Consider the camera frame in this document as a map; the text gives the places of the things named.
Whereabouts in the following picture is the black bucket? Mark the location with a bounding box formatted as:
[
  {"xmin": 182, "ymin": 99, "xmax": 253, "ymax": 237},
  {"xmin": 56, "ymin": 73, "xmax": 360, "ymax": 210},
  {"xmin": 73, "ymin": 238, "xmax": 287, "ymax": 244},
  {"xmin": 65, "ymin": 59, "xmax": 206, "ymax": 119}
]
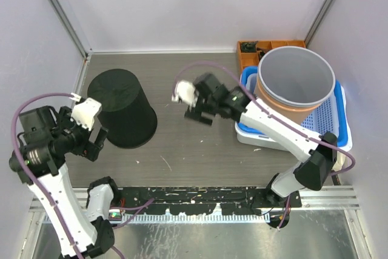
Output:
[{"xmin": 87, "ymin": 69, "xmax": 158, "ymax": 149}]

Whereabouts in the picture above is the orange bucket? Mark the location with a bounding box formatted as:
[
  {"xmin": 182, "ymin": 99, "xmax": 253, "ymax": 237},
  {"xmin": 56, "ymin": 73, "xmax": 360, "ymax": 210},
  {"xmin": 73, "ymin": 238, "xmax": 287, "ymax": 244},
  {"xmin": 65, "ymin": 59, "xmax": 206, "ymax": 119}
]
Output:
[{"xmin": 255, "ymin": 78, "xmax": 321, "ymax": 124}]

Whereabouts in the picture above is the grey bucket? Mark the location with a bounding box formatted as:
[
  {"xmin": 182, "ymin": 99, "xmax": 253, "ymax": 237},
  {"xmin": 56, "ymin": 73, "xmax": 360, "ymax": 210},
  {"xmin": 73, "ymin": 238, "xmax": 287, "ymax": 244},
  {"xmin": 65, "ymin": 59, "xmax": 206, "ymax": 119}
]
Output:
[{"xmin": 257, "ymin": 46, "xmax": 336, "ymax": 107}]

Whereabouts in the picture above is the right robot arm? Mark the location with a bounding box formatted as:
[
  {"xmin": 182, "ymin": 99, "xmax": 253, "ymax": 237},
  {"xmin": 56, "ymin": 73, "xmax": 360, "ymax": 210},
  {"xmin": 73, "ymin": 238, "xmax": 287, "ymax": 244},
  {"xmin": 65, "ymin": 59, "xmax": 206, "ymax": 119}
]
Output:
[{"xmin": 173, "ymin": 73, "xmax": 337, "ymax": 207}]

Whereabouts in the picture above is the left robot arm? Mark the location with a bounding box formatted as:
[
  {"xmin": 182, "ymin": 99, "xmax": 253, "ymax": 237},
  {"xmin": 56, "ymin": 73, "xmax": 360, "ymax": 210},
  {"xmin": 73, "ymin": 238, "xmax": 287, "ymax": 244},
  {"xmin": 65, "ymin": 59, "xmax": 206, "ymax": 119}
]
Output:
[{"xmin": 9, "ymin": 99, "xmax": 121, "ymax": 258}]

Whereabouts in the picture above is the white plastic tub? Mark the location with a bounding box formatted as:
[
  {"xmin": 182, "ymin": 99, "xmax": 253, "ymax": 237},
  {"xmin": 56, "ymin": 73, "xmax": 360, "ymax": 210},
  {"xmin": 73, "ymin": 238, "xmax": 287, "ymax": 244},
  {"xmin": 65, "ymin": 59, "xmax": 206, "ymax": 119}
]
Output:
[{"xmin": 235, "ymin": 66, "xmax": 286, "ymax": 151}]

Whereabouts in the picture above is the orange compartment organizer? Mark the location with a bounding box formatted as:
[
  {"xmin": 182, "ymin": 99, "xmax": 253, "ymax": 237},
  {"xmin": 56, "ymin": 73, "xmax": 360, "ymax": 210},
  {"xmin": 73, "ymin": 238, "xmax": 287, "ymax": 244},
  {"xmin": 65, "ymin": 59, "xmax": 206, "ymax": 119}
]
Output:
[{"xmin": 236, "ymin": 39, "xmax": 306, "ymax": 73}]

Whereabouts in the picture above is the dark rolled item far left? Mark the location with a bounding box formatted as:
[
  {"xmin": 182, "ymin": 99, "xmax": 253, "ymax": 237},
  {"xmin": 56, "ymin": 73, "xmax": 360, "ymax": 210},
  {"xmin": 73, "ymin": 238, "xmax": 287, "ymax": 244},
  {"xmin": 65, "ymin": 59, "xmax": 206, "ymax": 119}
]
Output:
[{"xmin": 240, "ymin": 41, "xmax": 257, "ymax": 53}]

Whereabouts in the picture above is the dark rolled item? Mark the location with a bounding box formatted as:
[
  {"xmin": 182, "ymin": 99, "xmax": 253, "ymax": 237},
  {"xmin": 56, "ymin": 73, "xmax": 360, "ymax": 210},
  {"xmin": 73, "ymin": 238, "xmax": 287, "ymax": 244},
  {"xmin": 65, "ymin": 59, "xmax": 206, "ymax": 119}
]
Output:
[
  {"xmin": 240, "ymin": 41, "xmax": 257, "ymax": 53},
  {"xmin": 256, "ymin": 47, "xmax": 268, "ymax": 60}
]

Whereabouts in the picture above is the dark rolled item centre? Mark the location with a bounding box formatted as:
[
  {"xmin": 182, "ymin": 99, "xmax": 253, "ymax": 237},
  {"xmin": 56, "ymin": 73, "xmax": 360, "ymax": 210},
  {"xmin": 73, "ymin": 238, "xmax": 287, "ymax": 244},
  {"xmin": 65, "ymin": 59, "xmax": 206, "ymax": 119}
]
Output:
[{"xmin": 256, "ymin": 47, "xmax": 268, "ymax": 60}]

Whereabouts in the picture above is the blue perforated basket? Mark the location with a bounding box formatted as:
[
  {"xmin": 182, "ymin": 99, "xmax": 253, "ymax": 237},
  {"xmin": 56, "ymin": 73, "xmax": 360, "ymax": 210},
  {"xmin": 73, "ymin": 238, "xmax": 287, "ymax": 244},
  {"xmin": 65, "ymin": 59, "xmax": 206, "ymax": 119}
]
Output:
[{"xmin": 241, "ymin": 65, "xmax": 352, "ymax": 152}]

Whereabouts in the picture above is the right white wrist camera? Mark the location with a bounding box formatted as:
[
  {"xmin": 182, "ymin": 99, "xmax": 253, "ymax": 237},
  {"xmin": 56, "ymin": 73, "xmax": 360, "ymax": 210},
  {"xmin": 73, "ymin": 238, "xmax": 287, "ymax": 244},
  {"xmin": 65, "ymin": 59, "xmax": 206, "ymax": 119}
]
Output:
[{"xmin": 172, "ymin": 80, "xmax": 198, "ymax": 107}]

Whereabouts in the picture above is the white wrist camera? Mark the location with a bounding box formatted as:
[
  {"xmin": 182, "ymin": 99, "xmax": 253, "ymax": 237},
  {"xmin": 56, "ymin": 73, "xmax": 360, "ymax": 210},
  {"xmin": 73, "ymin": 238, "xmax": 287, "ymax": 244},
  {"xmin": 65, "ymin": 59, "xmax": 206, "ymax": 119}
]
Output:
[
  {"xmin": 172, "ymin": 80, "xmax": 198, "ymax": 107},
  {"xmin": 70, "ymin": 93, "xmax": 102, "ymax": 132}
]

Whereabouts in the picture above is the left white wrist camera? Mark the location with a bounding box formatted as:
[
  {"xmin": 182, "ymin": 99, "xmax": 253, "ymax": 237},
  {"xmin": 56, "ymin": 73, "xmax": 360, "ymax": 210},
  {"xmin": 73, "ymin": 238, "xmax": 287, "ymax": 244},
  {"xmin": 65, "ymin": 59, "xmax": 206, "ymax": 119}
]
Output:
[{"xmin": 70, "ymin": 93, "xmax": 102, "ymax": 132}]

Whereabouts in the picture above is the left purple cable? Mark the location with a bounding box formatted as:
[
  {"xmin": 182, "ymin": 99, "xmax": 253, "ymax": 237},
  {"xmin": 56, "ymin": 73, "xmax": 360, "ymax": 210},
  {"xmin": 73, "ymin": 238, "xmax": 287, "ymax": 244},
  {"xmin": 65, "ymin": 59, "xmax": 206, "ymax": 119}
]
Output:
[{"xmin": 11, "ymin": 92, "xmax": 154, "ymax": 259}]

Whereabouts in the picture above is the purple cable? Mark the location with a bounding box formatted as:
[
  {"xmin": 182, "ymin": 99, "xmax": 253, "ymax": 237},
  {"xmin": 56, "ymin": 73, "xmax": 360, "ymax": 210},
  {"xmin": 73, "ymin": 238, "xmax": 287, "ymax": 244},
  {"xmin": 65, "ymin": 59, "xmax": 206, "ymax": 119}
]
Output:
[
  {"xmin": 11, "ymin": 92, "xmax": 154, "ymax": 259},
  {"xmin": 173, "ymin": 61, "xmax": 355, "ymax": 230}
]

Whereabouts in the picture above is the black mounting rail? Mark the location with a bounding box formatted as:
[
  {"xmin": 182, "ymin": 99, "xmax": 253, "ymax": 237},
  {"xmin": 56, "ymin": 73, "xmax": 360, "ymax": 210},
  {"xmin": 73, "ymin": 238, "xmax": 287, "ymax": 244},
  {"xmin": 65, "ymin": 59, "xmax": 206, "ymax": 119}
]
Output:
[{"xmin": 112, "ymin": 186, "xmax": 286, "ymax": 215}]

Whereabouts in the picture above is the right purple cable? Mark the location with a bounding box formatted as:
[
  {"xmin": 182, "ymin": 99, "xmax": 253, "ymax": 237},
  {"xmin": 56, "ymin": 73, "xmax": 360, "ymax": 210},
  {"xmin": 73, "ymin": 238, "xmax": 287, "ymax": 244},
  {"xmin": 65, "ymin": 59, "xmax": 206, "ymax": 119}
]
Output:
[{"xmin": 173, "ymin": 61, "xmax": 355, "ymax": 230}]

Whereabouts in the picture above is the white cable duct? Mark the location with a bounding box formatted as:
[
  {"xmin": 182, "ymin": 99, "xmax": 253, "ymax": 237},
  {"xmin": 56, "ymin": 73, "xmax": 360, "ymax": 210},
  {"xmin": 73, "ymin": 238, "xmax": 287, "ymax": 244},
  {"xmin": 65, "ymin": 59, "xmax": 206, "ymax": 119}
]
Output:
[{"xmin": 129, "ymin": 212, "xmax": 270, "ymax": 224}]

